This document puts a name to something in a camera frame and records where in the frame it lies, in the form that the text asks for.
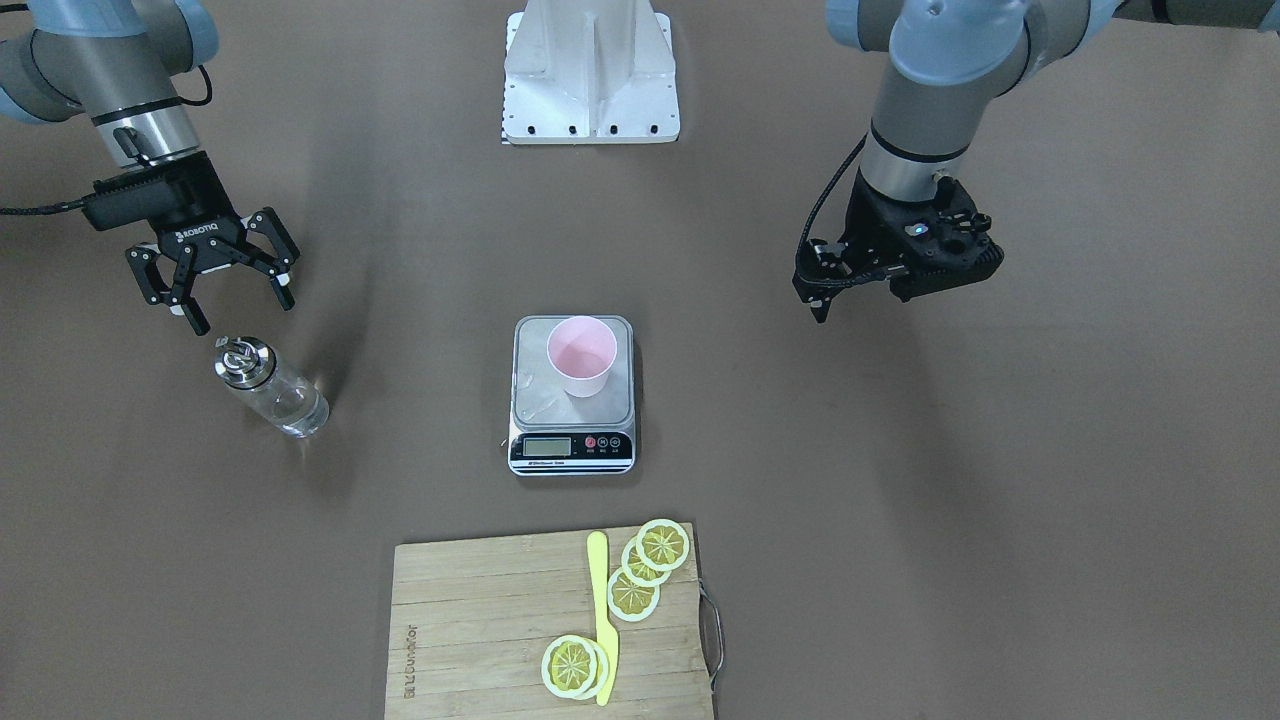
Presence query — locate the glass sauce bottle metal spout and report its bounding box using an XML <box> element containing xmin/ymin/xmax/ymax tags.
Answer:
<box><xmin>214</xmin><ymin>336</ymin><xmax>330</xmax><ymax>438</ymax></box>

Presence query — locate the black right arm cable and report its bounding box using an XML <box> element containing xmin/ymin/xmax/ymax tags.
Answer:
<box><xmin>0</xmin><ymin>60</ymin><xmax>212</xmax><ymax>219</ymax></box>

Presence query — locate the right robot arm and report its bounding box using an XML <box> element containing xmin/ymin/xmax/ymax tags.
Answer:
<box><xmin>3</xmin><ymin>1</ymin><xmax>300</xmax><ymax>334</ymax></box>

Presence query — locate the lemon slice pair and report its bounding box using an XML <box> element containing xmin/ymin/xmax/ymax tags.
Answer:
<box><xmin>540</xmin><ymin>634</ymin><xmax>595</xmax><ymax>700</ymax></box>
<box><xmin>575</xmin><ymin>638</ymin><xmax>611</xmax><ymax>701</ymax></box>

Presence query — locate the lemon slice near scale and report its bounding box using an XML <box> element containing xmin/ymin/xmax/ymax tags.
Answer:
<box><xmin>605</xmin><ymin>568</ymin><xmax>660</xmax><ymax>623</ymax></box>

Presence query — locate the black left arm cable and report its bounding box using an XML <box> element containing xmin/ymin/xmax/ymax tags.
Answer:
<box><xmin>806</xmin><ymin>135</ymin><xmax>867</xmax><ymax>263</ymax></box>

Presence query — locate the digital kitchen scale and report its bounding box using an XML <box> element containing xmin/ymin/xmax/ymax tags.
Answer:
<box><xmin>507</xmin><ymin>314</ymin><xmax>637</xmax><ymax>477</ymax></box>

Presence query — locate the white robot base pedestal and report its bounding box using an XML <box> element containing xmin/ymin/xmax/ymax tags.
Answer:
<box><xmin>500</xmin><ymin>1</ymin><xmax>681</xmax><ymax>145</ymax></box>

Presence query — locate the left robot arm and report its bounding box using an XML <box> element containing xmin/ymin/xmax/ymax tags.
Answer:
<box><xmin>792</xmin><ymin>1</ymin><xmax>1277</xmax><ymax>323</ymax></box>

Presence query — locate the front lemon slice pair top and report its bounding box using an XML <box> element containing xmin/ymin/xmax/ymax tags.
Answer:
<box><xmin>540</xmin><ymin>634</ymin><xmax>595</xmax><ymax>700</ymax></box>

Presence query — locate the pink plastic cup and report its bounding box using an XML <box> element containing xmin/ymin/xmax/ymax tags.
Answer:
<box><xmin>547</xmin><ymin>315</ymin><xmax>618</xmax><ymax>398</ymax></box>

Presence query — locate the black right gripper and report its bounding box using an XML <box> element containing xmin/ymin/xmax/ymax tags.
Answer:
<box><xmin>125</xmin><ymin>155</ymin><xmax>300</xmax><ymax>336</ymax></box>

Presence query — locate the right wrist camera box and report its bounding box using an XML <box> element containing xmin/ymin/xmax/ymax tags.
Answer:
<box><xmin>81</xmin><ymin>163</ymin><xmax>196</xmax><ymax>231</ymax></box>

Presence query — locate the front lemon slice pair bottom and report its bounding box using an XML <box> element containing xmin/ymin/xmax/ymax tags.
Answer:
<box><xmin>575</xmin><ymin>638</ymin><xmax>611</xmax><ymax>701</ymax></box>

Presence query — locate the yellow plastic knife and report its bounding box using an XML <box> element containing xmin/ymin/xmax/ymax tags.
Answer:
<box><xmin>586</xmin><ymin>530</ymin><xmax>620</xmax><ymax>706</ymax></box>

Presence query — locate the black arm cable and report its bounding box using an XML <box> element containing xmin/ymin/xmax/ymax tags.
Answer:
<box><xmin>0</xmin><ymin>60</ymin><xmax>212</xmax><ymax>219</ymax></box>
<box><xmin>806</xmin><ymin>135</ymin><xmax>867</xmax><ymax>263</ymax></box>

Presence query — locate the middle lemon slice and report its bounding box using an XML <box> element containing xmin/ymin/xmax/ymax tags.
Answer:
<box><xmin>621</xmin><ymin>537</ymin><xmax>671</xmax><ymax>588</ymax></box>

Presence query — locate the bamboo cutting board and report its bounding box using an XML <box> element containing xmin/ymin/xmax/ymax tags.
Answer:
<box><xmin>384</xmin><ymin>530</ymin><xmax>716</xmax><ymax>719</ymax></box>

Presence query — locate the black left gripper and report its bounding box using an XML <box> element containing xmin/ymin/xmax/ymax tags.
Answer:
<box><xmin>794</xmin><ymin>174</ymin><xmax>1005</xmax><ymax>323</ymax></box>

